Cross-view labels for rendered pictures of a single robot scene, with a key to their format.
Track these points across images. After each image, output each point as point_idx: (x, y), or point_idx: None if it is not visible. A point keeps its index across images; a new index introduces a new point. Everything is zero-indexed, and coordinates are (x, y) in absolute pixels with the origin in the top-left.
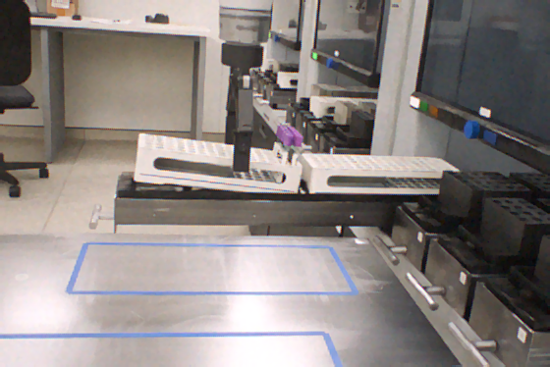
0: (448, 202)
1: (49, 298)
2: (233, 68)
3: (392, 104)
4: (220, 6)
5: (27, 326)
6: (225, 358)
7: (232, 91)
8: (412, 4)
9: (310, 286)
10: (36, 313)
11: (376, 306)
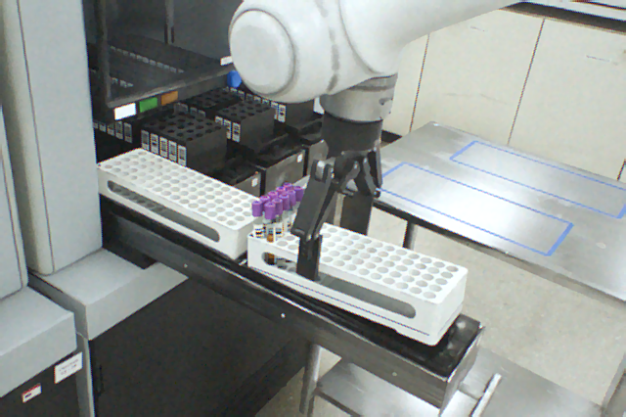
0: (201, 161)
1: (584, 224)
2: (344, 156)
3: (7, 163)
4: (397, 71)
5: (598, 215)
6: (507, 169)
7: (366, 169)
8: None
9: (423, 173)
10: (592, 219)
11: (405, 155)
